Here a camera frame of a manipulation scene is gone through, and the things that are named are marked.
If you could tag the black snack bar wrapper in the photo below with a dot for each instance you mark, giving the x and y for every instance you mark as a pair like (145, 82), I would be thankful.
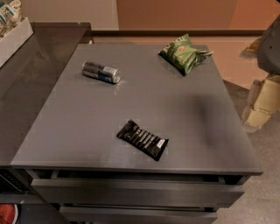
(148, 143)

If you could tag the dark grey drawer cabinet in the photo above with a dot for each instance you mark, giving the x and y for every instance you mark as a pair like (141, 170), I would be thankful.
(75, 134)

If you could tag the green chip bag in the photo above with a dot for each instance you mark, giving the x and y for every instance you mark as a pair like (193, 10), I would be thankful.
(183, 55)

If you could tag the upper grey drawer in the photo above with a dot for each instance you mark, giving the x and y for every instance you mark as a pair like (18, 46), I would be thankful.
(137, 193)

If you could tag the grey drawer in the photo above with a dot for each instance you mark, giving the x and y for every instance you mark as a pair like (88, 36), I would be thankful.
(135, 216)
(137, 193)

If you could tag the dark side counter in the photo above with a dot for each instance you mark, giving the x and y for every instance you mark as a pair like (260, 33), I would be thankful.
(26, 80)

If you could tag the lower grey drawer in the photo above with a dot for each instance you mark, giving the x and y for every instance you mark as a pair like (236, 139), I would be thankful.
(135, 216)

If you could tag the cardboard box on floor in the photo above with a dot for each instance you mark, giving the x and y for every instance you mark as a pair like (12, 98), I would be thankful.
(263, 101)

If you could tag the dark grey object at right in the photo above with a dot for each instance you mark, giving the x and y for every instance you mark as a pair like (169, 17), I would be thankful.
(268, 54)

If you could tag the white box of snacks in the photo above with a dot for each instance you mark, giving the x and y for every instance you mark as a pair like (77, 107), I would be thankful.
(15, 29)

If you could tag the red object bottom left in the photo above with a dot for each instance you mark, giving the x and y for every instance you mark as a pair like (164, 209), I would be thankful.
(8, 214)

